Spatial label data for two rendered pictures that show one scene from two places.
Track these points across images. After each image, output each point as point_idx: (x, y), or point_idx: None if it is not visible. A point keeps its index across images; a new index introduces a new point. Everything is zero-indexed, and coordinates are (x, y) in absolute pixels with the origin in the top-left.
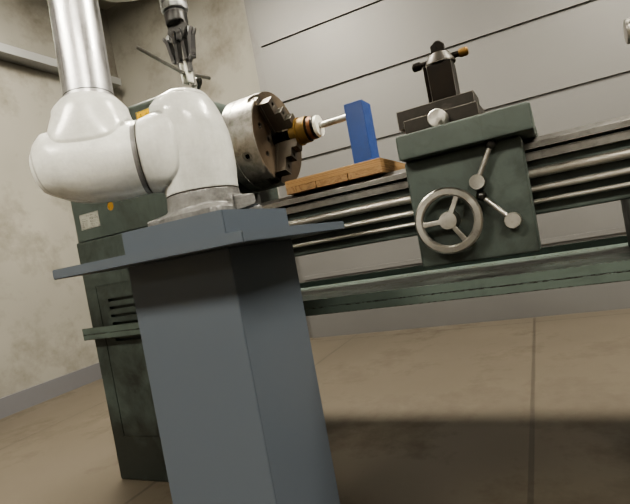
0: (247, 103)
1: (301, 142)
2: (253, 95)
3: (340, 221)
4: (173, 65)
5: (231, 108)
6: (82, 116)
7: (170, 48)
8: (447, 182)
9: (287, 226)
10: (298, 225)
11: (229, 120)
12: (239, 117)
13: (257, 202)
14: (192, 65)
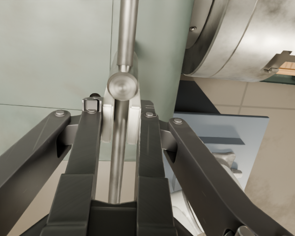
0: (261, 72)
1: None
2: (286, 49)
3: (268, 121)
4: (121, 175)
5: (223, 67)
6: None
7: (28, 201)
8: None
9: (249, 174)
10: (252, 166)
11: (211, 77)
12: (232, 79)
13: (238, 170)
14: (154, 110)
